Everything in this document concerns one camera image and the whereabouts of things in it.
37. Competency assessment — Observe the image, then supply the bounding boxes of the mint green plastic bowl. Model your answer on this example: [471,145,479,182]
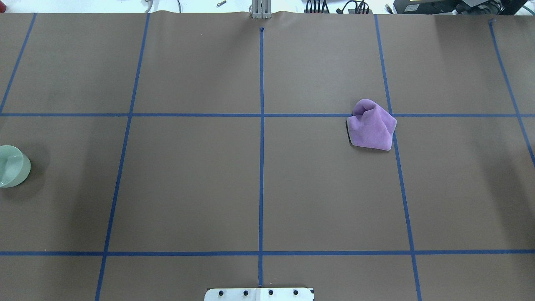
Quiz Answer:
[0,145,31,188]

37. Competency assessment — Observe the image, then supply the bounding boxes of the black cable bundle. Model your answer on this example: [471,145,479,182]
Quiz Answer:
[336,0,371,15]
[304,0,331,14]

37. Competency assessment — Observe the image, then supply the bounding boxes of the purple cloth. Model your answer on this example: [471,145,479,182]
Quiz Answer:
[346,99,397,152]

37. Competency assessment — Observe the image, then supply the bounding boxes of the black device on desk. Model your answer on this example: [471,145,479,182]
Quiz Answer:
[393,0,529,15]

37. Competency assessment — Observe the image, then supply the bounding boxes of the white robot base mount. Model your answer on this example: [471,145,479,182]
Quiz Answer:
[204,287,315,301]

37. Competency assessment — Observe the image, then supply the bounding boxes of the black cable bundle left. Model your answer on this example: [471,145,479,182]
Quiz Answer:
[304,0,331,14]

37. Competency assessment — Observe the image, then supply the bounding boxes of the black cable bundle right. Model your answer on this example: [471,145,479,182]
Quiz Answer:
[336,0,371,15]

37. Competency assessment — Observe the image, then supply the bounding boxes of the grey metal camera post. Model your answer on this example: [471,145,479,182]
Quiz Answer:
[250,0,272,19]

